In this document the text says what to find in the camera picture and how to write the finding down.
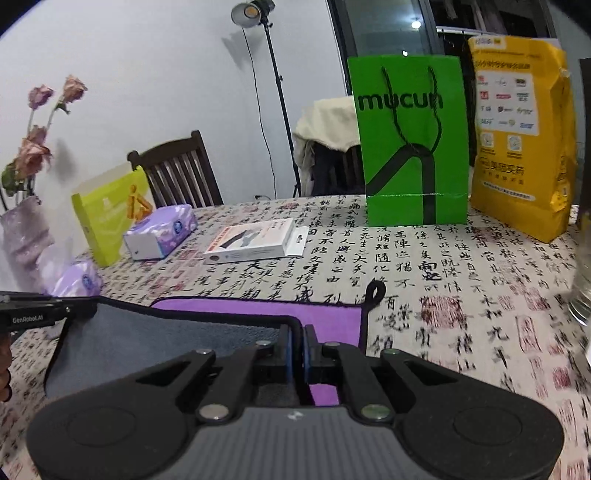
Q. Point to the near purple tissue pack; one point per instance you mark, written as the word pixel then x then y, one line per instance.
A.
pixel 61 275

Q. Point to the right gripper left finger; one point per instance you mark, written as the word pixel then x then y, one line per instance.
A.
pixel 259 375

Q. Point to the dried pink roses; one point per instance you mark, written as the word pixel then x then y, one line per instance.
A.
pixel 18 177

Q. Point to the clear drinking glass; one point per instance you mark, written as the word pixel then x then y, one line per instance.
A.
pixel 579 301

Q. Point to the person's left hand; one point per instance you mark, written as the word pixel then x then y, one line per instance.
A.
pixel 5 363

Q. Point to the green mucun paper bag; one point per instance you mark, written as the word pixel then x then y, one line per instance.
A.
pixel 412 119

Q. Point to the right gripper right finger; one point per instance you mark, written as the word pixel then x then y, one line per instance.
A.
pixel 346 368

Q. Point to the yellow printed paper bag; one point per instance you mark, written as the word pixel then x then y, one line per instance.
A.
pixel 525 168

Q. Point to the pink speckled ceramic vase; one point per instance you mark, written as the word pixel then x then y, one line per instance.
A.
pixel 25 235

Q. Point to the studio light on stand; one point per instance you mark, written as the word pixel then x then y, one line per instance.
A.
pixel 254 23

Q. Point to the far purple tissue pack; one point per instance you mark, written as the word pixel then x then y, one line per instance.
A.
pixel 161 232

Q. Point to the cream cloth on chair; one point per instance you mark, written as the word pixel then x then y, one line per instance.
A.
pixel 330 123

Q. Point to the purple tissue pack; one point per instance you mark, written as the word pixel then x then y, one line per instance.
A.
pixel 61 275
pixel 161 232

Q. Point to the dark wooden chair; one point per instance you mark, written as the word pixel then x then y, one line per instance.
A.
pixel 179 172

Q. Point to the dark framed balcony door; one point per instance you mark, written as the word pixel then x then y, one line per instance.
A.
pixel 422 27

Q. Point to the lime green carton box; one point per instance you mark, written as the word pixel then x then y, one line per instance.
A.
pixel 108 205

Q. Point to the chair with cream cloth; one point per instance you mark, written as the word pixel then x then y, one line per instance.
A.
pixel 336 172

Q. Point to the white flat product box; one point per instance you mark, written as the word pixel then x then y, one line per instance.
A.
pixel 273 239

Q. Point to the purple and grey towel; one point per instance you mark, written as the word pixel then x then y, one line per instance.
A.
pixel 123 338

